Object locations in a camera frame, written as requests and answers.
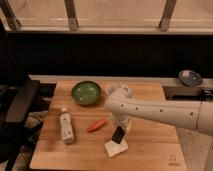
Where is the black eraser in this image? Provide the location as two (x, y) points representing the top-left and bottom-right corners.
(112, 126), (125, 144)

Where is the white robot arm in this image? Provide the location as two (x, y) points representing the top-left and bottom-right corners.
(105, 84), (213, 171)

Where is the white sponge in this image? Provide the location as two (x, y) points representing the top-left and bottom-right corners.
(105, 139), (128, 157)

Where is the orange carrot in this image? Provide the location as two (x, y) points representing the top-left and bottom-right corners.
(87, 119), (107, 132)

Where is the green bowl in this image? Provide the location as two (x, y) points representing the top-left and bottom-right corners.
(71, 81), (101, 106)

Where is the wooden cutting board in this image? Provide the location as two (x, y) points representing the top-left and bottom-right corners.
(30, 80), (187, 171)

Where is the white bottle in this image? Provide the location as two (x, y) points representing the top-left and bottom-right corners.
(59, 108), (74, 144)

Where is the blue tape roll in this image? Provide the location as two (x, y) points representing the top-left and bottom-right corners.
(179, 70), (203, 87)

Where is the black office chair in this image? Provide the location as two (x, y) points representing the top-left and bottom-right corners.
(0, 81), (42, 171)

